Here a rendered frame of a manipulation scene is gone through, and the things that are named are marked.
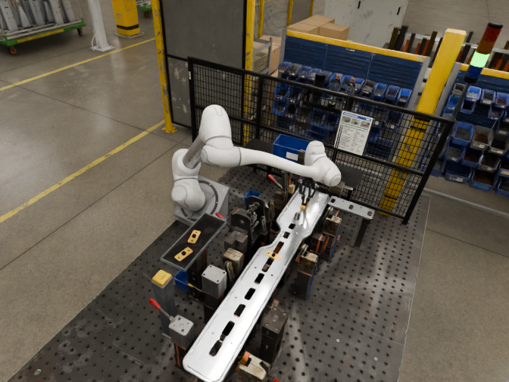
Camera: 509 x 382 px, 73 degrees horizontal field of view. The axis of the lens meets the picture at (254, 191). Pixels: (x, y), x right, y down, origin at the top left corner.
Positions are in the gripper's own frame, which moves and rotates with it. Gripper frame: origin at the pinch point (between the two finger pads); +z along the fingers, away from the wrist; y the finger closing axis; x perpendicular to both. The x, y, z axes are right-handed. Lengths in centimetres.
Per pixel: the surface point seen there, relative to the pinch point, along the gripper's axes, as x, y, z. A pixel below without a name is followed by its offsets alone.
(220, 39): 167, -165, -31
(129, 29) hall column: 471, -597, 89
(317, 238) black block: -21.0, 16.6, 6.3
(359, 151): 55, 18, -13
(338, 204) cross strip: 14.0, 18.8, 5.3
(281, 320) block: -81, 19, 2
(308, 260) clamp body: -43.2, 18.3, 1.6
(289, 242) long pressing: -33.5, 4.0, 5.3
